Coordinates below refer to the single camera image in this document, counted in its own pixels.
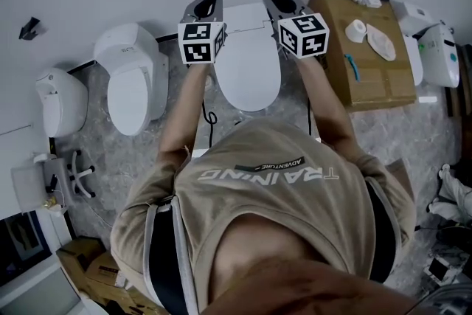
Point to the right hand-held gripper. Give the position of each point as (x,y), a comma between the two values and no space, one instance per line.
(313,44)

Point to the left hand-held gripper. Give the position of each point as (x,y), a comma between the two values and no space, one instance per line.
(195,48)

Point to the person's left forearm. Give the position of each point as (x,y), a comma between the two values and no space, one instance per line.
(184,110)

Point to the person's right forearm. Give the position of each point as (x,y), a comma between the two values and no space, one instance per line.
(328,110)

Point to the white toilet paper roll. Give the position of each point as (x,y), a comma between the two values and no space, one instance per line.
(354,31)

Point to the white toilet with tall tank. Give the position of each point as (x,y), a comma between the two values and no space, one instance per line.
(129,103)

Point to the white toilet with flat tank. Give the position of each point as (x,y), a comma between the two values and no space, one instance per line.
(413,16)

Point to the white toilet with teal button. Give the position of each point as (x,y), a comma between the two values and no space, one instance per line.
(440,59)

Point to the round floor drain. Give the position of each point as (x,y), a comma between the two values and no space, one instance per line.
(209,80)

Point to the small white box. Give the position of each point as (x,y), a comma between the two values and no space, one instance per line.
(373,2)

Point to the white oval pad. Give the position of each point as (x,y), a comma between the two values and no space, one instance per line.
(381,42)

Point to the large cardboard box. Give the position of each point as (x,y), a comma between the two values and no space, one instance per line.
(376,85)

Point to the beige t-shirt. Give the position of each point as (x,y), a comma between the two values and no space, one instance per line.
(265,203)

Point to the brown wooden cabinet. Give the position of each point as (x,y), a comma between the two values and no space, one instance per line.
(464,85)

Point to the white office chair base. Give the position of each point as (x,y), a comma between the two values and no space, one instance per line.
(75,173)

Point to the white square panel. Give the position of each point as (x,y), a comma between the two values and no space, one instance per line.
(27,190)

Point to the black grey-edged harness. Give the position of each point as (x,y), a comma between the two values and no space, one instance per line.
(162,262)

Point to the small cardboard box dark label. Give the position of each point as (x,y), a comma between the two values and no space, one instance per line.
(77,254)

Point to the person's neck and face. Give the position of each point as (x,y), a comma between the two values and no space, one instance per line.
(295,287)

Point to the cardboard box with printed lines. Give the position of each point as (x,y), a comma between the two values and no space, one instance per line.
(107,287)

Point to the small black wall bracket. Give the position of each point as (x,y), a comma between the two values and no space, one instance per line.
(31,29)

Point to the dark window with white frame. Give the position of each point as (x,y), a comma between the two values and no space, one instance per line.
(22,243)

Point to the grey head mount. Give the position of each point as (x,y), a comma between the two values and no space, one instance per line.
(453,302)

